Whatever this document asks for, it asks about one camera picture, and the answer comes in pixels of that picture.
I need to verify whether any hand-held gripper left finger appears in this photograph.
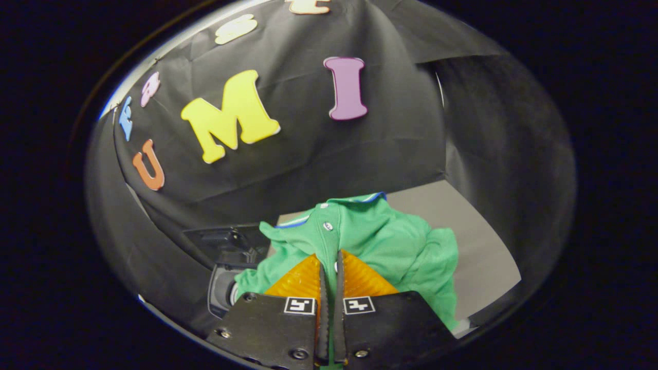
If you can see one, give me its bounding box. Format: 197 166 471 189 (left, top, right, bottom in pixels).
206 253 330 369

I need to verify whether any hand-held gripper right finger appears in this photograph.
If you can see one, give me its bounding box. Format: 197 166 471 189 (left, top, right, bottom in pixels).
333 249 458 366

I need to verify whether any green polo shirt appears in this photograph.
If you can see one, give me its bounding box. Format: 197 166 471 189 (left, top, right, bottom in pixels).
234 192 460 370

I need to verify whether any beige cabinet with dark top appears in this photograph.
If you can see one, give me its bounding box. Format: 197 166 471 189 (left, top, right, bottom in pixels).
278 180 522 337

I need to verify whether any black backdrop cloth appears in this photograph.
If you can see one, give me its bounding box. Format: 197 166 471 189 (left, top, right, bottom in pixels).
85 0 576 335

